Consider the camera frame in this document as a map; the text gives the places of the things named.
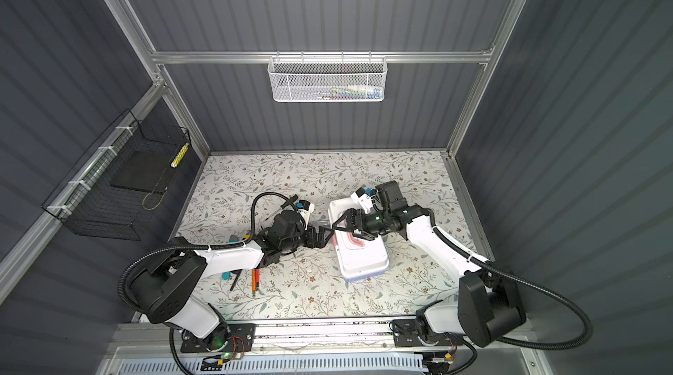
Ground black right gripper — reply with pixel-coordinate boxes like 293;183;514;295
333;209;391;238

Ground white and blue tool box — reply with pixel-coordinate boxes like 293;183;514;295
328;197;390;282

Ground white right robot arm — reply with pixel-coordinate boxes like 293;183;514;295
328;180;594;352

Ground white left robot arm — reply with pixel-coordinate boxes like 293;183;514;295
117;192;334;339

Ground floral table mat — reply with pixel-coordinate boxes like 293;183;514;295
177;151;473;320

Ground yellow marker pen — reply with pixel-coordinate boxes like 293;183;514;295
170;143;189;168

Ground black foam pad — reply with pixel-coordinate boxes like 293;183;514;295
110;152;177;194

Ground red handled pliers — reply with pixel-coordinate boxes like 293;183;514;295
252;269;259;297

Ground black yellow wire stripper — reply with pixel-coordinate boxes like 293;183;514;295
230;270;242;292

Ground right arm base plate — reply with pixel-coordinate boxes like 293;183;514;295
388;319;464;348

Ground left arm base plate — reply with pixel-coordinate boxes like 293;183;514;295
180;323;257;354

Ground white vented cable duct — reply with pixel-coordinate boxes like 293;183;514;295
115;355;429;375

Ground white wire mesh basket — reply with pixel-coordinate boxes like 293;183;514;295
267;56;388;103

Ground black wire basket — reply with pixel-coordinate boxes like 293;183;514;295
42;113;191;241

